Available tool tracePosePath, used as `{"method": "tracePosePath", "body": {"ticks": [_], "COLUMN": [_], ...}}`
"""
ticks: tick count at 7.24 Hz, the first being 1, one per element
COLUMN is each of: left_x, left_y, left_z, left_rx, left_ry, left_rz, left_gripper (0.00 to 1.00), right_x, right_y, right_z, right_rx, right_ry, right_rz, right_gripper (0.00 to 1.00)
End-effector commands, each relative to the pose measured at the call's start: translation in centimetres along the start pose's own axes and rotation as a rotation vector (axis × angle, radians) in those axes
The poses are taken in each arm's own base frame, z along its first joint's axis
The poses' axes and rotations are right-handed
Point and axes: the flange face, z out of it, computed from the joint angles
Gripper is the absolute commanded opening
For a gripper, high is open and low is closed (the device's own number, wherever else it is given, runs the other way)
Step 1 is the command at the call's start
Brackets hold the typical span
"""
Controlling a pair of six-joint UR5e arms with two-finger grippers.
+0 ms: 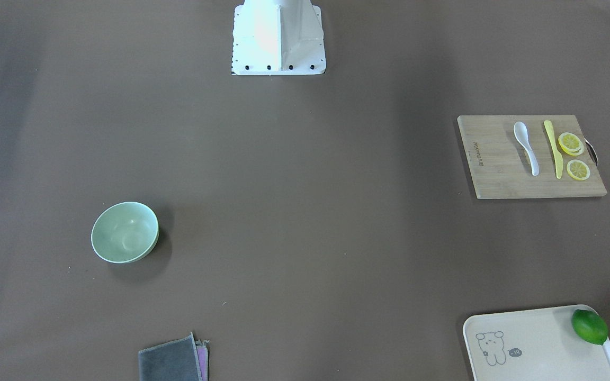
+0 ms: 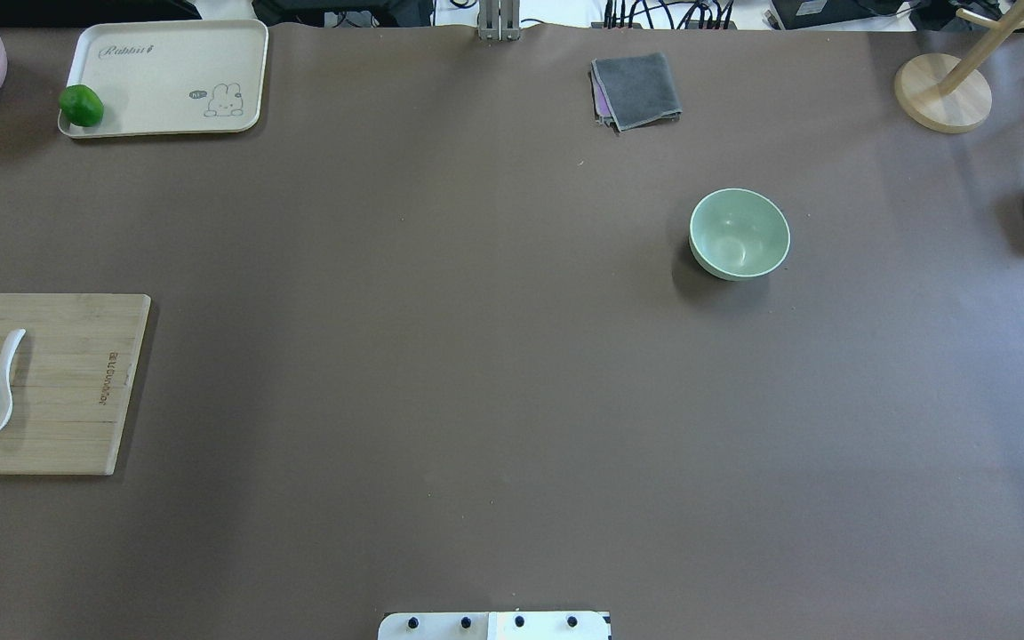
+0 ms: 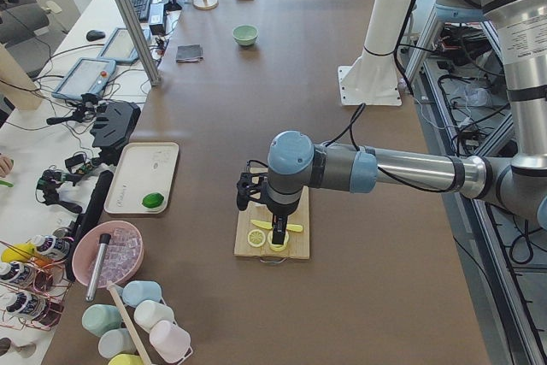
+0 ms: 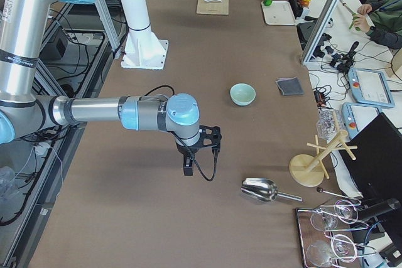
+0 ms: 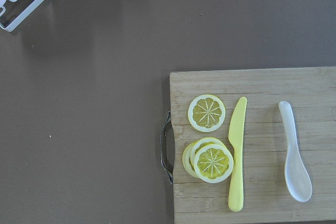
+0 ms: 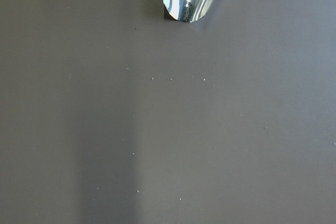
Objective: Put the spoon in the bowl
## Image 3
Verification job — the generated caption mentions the teach pendant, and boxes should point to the teach pendant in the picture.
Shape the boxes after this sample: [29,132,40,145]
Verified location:
[52,58,116,101]
[98,27,138,65]

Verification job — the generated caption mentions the grey folded cloth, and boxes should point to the grey folded cloth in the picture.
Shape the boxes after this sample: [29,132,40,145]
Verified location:
[175,44,203,63]

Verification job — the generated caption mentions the yellow pastel cup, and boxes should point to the yellow pastel cup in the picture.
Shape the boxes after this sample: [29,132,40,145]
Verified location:
[108,353,144,365]

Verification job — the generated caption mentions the person's hand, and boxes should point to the person's hand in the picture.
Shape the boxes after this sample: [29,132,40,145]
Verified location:
[0,154,14,177]

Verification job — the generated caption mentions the near teach pendant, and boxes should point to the near teach pendant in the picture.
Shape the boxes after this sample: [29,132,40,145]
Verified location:
[52,58,116,101]

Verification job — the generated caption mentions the steel muddler black tip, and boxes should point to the steel muddler black tip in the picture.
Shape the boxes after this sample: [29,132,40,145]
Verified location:
[85,233,111,303]

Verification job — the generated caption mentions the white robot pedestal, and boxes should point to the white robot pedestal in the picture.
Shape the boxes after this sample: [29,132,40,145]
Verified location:
[338,0,413,106]

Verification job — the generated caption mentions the stacked lemon slices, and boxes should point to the stacked lemon slices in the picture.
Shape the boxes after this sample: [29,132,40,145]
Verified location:
[268,231,290,252]

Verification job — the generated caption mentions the pink bowl of ice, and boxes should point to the pink bowl of ice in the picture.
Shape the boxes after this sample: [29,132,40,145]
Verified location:
[72,221,144,288]

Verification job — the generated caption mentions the aluminium frame post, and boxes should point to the aluminium frame post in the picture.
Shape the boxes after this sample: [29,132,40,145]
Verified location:
[115,0,162,86]

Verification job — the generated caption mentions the bamboo cutting board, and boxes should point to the bamboo cutting board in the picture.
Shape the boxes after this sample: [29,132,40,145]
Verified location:
[233,187,310,261]

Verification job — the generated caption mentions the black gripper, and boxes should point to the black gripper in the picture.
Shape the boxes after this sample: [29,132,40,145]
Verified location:
[261,181,299,245]

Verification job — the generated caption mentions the green lime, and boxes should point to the green lime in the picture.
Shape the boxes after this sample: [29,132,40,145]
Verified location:
[141,192,165,209]

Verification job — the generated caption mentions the black long bar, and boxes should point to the black long bar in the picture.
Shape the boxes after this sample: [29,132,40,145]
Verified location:
[65,170,114,282]

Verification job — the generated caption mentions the green ceramic bowl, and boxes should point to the green ceramic bowl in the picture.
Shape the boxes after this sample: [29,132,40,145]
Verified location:
[232,25,258,47]

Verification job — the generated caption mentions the green pastel cup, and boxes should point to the green pastel cup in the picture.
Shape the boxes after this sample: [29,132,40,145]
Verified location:
[81,304,122,337]

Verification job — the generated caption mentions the white pastel cup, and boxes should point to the white pastel cup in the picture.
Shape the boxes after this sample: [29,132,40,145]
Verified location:
[133,300,174,333]

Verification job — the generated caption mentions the copper wire bottle rack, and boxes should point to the copper wire bottle rack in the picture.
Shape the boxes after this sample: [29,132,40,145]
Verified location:
[1,241,70,331]

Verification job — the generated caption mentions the grey-blue pastel cup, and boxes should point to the grey-blue pastel cup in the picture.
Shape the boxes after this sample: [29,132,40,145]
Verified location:
[98,328,137,359]

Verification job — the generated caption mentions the black angular device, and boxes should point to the black angular device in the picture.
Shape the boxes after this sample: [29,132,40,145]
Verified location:
[91,101,141,165]

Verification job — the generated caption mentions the cream rabbit tray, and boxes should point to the cream rabbit tray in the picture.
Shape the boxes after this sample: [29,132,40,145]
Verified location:
[103,142,179,215]

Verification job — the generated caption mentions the lemon slice near edge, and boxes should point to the lemon slice near edge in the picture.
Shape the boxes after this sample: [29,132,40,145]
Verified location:
[247,229,267,248]

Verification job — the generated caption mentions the far teach pendant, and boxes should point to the far teach pendant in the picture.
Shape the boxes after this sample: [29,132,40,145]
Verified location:
[98,27,138,65]

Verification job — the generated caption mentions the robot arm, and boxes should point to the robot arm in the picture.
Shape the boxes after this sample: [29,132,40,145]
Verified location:
[260,0,546,244]

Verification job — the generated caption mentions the yellow plastic knife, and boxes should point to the yellow plastic knife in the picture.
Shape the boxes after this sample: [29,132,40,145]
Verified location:
[250,219,303,233]

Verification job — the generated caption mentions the pink pastel cup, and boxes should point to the pink pastel cup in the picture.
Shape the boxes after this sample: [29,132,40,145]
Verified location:
[149,320,191,363]

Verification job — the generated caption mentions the blue pastel cup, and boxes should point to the blue pastel cup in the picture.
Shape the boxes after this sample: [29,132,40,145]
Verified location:
[122,280,162,308]

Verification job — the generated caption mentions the black computer mouse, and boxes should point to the black computer mouse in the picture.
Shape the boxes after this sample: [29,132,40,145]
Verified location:
[85,30,106,42]

